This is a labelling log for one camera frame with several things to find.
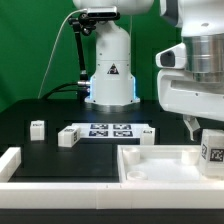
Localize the grey camera on mount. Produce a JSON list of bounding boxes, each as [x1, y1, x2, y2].
[[86, 6, 119, 20]]

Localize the white camera cable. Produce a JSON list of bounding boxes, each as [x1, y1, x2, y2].
[[37, 8, 88, 100]]

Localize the white square table top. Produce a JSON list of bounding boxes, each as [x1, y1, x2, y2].
[[117, 145, 224, 183]]

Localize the white U-shaped fence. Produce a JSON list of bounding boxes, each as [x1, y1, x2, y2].
[[0, 147, 224, 209]]

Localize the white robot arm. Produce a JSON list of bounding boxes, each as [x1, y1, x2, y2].
[[72, 0, 224, 132]]

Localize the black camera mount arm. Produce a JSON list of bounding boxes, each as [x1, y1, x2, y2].
[[67, 14, 98, 101]]

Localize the white fiducial marker sheet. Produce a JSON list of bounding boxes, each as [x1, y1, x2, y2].
[[71, 123, 153, 138]]

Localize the black base cables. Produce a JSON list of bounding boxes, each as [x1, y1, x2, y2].
[[41, 81, 81, 100]]

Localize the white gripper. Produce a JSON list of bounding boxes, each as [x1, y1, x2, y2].
[[157, 69, 224, 141]]

